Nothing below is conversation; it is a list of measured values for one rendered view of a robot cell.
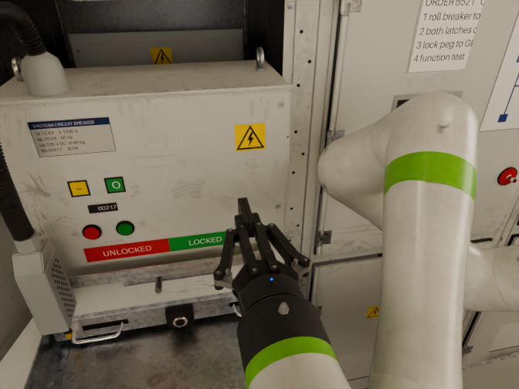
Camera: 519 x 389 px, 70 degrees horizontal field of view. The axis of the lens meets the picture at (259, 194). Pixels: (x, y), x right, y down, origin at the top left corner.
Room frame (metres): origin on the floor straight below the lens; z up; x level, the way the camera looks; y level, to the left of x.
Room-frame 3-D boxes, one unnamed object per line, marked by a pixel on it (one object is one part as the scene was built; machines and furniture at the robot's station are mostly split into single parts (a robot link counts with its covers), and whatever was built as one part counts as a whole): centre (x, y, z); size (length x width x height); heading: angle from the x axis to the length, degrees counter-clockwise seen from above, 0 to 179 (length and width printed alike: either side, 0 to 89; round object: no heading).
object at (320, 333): (0.25, -0.02, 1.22); 0.09 x 0.06 x 0.12; 102
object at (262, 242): (0.39, -0.01, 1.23); 0.11 x 0.01 x 0.04; 10
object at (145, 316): (0.59, 0.19, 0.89); 0.54 x 0.05 x 0.06; 102
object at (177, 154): (0.57, 0.18, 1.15); 0.48 x 0.01 x 0.48; 102
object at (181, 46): (1.36, 0.34, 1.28); 0.58 x 0.02 x 0.19; 102
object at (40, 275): (0.46, 0.37, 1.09); 0.08 x 0.05 x 0.17; 12
